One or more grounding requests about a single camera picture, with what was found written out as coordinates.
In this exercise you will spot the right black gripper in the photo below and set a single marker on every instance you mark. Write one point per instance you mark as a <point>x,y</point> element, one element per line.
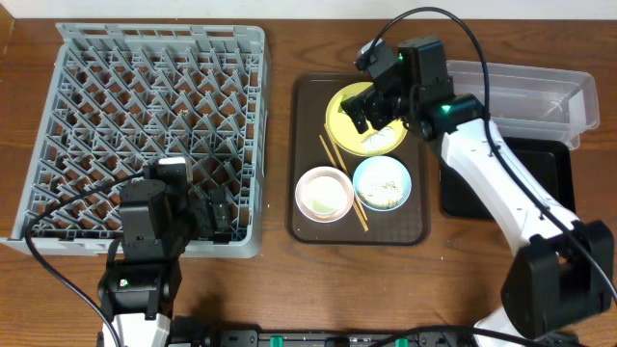
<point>353,108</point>

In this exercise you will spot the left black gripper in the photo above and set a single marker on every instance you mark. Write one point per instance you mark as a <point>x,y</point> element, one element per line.
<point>203,225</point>

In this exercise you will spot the white tissue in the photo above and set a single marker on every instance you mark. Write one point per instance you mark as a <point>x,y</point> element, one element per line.
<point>379,141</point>

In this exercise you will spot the light blue bowl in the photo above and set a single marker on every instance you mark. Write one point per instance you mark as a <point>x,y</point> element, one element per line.
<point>384,166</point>

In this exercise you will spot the food scraps rice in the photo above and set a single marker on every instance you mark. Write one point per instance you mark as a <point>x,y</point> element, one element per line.
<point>380,192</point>

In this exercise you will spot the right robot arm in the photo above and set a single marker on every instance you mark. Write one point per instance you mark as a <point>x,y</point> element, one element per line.
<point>562,268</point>

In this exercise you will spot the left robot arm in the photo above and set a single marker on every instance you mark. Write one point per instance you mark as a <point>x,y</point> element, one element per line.
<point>142,274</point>

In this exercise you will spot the black waste tray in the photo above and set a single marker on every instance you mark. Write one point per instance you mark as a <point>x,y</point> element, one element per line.
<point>548,161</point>

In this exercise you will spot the yellow round plate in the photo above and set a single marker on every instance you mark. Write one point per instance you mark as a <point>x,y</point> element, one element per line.
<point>344,131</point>

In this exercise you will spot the dark brown serving tray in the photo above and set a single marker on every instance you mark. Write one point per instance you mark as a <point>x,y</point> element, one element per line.
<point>407,225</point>

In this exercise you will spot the white pink bowl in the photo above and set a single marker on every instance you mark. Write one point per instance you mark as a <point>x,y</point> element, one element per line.
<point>324,194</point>

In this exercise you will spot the wooden chopstick right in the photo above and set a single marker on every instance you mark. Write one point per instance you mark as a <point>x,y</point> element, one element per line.
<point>357,204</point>

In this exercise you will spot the wooden chopstick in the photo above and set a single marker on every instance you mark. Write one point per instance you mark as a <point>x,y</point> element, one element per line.
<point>332,159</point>
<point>357,204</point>

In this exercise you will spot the wooden chopstick left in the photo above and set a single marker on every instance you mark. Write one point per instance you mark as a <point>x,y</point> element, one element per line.
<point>332,159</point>

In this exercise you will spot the clear plastic bin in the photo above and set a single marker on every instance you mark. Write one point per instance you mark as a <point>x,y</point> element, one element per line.
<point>543,103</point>

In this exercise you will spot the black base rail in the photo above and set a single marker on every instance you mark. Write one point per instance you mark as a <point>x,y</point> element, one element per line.
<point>439,336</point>

